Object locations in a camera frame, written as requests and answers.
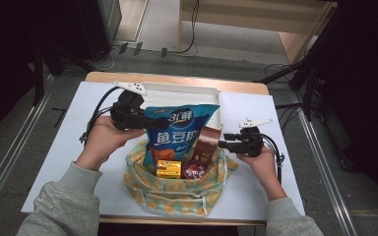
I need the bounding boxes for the small yellow box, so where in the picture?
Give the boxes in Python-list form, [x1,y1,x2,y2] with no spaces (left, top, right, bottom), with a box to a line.
[156,158,183,180]

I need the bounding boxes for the light wooden furniture frame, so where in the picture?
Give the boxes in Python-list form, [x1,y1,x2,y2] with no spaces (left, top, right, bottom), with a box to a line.
[176,0,338,65]

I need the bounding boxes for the white floor cable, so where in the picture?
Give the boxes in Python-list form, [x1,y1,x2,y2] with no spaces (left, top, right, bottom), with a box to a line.
[88,47,116,72]

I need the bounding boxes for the person's dark trousers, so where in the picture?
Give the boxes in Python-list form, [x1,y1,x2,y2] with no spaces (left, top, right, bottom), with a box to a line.
[97,223,239,236]

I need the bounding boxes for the person's left hand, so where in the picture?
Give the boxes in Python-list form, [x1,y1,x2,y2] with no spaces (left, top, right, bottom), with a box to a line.
[74,115,146,172]

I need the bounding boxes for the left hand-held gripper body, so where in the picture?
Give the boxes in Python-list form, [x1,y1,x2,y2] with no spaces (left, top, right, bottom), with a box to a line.
[109,80,149,132]

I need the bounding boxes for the black metal stand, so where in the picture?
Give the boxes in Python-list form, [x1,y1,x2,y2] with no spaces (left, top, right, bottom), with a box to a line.
[255,2,339,123]

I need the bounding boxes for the metal floor rail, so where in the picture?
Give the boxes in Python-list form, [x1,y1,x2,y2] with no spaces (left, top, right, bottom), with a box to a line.
[289,91,359,236]
[0,74,55,224]

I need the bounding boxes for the dark curtain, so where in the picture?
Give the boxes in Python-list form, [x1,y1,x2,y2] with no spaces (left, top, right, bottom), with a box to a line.
[0,0,80,146]
[308,0,378,214]

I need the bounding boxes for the dark cabinet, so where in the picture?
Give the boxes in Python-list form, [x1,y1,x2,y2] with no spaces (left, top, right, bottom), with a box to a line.
[75,0,123,62]

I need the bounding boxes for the left hand-held gripper black cable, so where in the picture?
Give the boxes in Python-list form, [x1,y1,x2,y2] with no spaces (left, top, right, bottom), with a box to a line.
[79,86,120,145]

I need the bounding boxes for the blue snack packet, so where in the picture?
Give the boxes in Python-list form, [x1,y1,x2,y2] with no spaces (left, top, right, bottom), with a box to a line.
[143,103,221,175]

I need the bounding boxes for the red round candy tin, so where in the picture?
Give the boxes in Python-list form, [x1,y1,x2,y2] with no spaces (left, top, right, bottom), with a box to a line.
[180,159,208,181]

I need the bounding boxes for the black floor cable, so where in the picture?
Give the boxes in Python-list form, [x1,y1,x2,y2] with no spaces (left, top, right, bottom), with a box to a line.
[275,102,305,111]

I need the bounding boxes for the white table mat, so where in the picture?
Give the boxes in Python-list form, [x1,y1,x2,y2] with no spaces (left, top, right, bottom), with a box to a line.
[21,81,307,221]

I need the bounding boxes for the black hanging cable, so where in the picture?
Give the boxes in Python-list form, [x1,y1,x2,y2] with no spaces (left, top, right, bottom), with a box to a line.
[176,0,201,55]

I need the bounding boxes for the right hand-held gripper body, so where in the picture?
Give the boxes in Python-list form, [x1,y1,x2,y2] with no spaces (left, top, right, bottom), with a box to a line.
[238,117,275,158]

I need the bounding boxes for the brown carton box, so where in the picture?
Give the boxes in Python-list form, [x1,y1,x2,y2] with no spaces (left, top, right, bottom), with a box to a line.
[191,125,223,165]

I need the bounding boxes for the orange fruit print cloth bag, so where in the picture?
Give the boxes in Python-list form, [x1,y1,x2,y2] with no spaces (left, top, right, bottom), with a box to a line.
[123,139,240,217]

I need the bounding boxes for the person's right hand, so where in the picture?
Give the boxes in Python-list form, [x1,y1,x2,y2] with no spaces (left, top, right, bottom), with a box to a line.
[235,146,280,187]

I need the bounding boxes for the white plastic tray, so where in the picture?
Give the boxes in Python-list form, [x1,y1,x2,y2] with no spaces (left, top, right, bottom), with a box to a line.
[140,81,223,131]

